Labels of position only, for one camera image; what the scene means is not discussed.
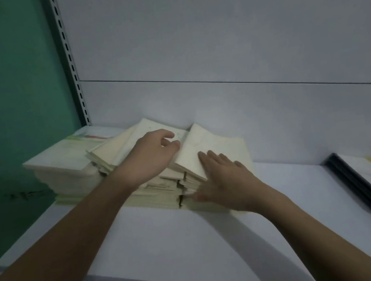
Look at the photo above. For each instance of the pile of cream booklets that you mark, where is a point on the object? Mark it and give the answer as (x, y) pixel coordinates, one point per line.
(165, 195)

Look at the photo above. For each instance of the grey slotted shelf upright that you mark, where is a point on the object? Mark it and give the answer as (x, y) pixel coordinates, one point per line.
(69, 58)

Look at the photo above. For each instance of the person's right middle finger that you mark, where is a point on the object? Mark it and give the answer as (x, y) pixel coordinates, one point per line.
(218, 163)

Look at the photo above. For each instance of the person's left hand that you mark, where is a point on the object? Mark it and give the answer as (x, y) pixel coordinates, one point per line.
(145, 157)

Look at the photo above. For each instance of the stack of white green-print books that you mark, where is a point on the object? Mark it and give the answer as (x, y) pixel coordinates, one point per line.
(63, 168)

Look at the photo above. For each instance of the person's right hand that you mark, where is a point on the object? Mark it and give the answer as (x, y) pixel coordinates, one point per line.
(232, 187)

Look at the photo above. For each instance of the white shelf board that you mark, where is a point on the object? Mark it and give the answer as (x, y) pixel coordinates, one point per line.
(171, 242)

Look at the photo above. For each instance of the cream paper booklet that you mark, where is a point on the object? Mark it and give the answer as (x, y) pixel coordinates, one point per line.
(197, 142)
(136, 131)

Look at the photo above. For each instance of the person's right forearm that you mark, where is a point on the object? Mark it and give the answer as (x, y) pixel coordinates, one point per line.
(314, 240)

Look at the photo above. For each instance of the person's left thumb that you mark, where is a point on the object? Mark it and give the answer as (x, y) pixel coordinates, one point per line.
(164, 134)

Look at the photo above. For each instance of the white shelf back panel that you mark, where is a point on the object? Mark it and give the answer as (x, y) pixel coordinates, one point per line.
(271, 117)
(224, 21)

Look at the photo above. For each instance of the person's right thumb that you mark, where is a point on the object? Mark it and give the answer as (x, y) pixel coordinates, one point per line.
(202, 196)

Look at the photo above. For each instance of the person's right little finger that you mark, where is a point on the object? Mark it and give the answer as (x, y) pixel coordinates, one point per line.
(240, 167)

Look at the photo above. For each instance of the stack of black-spined books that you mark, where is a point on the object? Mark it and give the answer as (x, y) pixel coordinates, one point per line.
(362, 187)

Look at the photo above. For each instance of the person's left forearm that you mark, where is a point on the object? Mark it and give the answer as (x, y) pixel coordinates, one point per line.
(61, 257)

